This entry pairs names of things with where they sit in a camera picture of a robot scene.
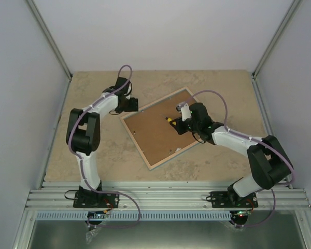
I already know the left controller board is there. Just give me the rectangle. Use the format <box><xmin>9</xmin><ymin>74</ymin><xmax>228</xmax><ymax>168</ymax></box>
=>
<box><xmin>87</xmin><ymin>209</ymin><xmax>110</xmax><ymax>219</ymax></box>

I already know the right controller board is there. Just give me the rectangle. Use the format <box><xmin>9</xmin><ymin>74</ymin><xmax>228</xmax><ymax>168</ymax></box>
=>
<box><xmin>233</xmin><ymin>210</ymin><xmax>251</xmax><ymax>217</ymax></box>

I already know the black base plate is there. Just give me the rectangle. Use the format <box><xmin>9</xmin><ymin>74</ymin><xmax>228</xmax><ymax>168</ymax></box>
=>
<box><xmin>73</xmin><ymin>191</ymin><xmax>119</xmax><ymax>209</ymax></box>
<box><xmin>205</xmin><ymin>191</ymin><xmax>259</xmax><ymax>208</ymax></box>

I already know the aluminium rail base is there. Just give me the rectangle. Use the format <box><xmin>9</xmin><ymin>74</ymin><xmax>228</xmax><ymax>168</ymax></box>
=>
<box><xmin>25</xmin><ymin>181</ymin><xmax>311</xmax><ymax>211</ymax></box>

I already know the grey slotted cable duct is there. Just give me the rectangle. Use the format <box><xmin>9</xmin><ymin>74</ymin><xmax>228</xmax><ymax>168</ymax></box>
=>
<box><xmin>36</xmin><ymin>211</ymin><xmax>231</xmax><ymax>222</ymax></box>

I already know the aluminium corner post right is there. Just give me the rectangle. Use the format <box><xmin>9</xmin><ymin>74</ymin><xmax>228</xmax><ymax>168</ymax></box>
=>
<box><xmin>251</xmin><ymin>0</ymin><xmax>303</xmax><ymax>79</ymax></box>

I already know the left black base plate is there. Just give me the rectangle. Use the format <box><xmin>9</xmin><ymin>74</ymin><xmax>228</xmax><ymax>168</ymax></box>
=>
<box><xmin>73</xmin><ymin>191</ymin><xmax>119</xmax><ymax>209</ymax></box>

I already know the aluminium corner post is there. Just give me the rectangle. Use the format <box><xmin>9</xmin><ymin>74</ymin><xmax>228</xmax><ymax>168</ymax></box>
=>
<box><xmin>251</xmin><ymin>0</ymin><xmax>303</xmax><ymax>79</ymax></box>
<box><xmin>25</xmin><ymin>0</ymin><xmax>72</xmax><ymax>81</ymax></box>

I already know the clear plastic bag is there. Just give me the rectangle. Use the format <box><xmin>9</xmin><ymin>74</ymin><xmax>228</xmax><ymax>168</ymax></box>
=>
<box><xmin>86</xmin><ymin>226</ymin><xmax>103</xmax><ymax>244</ymax></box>

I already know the aluminium corner post left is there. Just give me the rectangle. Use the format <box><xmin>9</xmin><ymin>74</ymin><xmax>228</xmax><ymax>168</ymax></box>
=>
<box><xmin>25</xmin><ymin>0</ymin><xmax>72</xmax><ymax>81</ymax></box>

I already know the controller board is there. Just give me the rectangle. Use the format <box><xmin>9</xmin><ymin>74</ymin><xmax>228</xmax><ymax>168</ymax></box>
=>
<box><xmin>233</xmin><ymin>210</ymin><xmax>251</xmax><ymax>217</ymax></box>
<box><xmin>87</xmin><ymin>209</ymin><xmax>110</xmax><ymax>219</ymax></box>

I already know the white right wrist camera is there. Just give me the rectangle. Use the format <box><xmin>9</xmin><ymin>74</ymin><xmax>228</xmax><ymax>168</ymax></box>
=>
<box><xmin>176</xmin><ymin>102</ymin><xmax>192</xmax><ymax>121</ymax></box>

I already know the teal wooden picture frame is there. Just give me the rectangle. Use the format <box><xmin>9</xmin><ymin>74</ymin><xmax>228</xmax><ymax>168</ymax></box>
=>
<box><xmin>120</xmin><ymin>87</ymin><xmax>198</xmax><ymax>170</ymax></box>

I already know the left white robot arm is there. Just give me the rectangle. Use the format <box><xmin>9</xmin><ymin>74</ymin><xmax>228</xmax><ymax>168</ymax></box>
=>
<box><xmin>66</xmin><ymin>76</ymin><xmax>138</xmax><ymax>207</ymax></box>

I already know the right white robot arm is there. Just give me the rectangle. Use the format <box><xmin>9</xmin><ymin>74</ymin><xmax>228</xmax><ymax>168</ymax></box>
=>
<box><xmin>169</xmin><ymin>102</ymin><xmax>293</xmax><ymax>208</ymax></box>

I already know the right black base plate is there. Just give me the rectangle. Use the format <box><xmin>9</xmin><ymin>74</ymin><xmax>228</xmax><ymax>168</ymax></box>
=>
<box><xmin>205</xmin><ymin>191</ymin><xmax>259</xmax><ymax>208</ymax></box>

